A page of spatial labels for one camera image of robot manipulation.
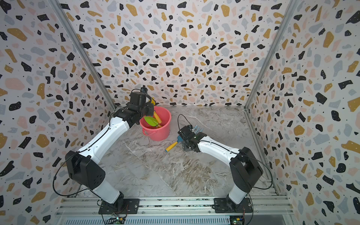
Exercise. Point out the aluminium back wall rail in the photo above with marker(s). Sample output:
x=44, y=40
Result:
x=212, y=106

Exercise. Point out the aluminium right corner post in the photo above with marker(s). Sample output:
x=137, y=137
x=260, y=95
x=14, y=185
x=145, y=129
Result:
x=280, y=32

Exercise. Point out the light blue fork white handle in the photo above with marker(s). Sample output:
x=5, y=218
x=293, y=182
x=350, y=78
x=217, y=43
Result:
x=197, y=129

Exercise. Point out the green circuit board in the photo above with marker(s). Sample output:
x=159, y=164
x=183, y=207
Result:
x=116, y=220
x=237, y=220

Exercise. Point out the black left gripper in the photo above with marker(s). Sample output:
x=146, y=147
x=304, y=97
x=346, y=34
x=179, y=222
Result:
x=151, y=107

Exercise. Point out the green circuit board left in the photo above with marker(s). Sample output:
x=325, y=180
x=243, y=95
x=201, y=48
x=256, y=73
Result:
x=116, y=220

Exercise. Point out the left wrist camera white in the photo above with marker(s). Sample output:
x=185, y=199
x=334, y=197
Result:
x=144, y=90

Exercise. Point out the aluminium left corner post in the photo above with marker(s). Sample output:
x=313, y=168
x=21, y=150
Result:
x=56, y=7

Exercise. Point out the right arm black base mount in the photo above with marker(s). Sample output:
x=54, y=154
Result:
x=230, y=205

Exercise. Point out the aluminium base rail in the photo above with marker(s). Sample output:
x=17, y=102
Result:
x=267, y=210

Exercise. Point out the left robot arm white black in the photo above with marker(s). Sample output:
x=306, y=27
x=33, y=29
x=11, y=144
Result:
x=83, y=165

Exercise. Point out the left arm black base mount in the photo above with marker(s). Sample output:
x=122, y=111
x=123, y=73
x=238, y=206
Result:
x=120, y=206

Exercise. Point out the green trowel orange handle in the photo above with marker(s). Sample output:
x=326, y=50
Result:
x=152, y=122

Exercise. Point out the aluminium corner post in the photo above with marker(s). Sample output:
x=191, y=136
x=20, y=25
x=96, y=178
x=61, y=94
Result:
x=280, y=32
x=56, y=7

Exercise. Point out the yellow shovel yellow handle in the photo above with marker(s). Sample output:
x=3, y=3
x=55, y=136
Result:
x=155, y=114

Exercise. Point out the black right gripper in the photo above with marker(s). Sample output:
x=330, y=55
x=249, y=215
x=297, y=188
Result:
x=184, y=146

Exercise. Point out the green circuit board right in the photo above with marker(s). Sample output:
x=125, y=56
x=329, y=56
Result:
x=237, y=220

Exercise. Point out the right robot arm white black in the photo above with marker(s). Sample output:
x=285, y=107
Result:
x=245, y=168

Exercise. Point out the small teal rake yellow handle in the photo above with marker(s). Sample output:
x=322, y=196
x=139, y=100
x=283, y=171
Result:
x=179, y=139

